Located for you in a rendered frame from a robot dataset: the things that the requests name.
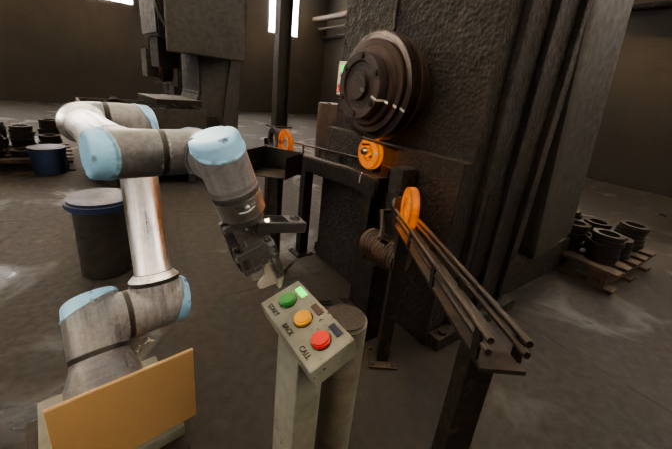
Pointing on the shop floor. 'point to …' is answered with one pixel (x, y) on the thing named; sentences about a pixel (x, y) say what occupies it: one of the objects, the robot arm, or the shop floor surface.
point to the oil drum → (324, 122)
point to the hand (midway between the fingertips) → (280, 280)
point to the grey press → (195, 26)
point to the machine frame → (466, 102)
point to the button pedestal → (302, 367)
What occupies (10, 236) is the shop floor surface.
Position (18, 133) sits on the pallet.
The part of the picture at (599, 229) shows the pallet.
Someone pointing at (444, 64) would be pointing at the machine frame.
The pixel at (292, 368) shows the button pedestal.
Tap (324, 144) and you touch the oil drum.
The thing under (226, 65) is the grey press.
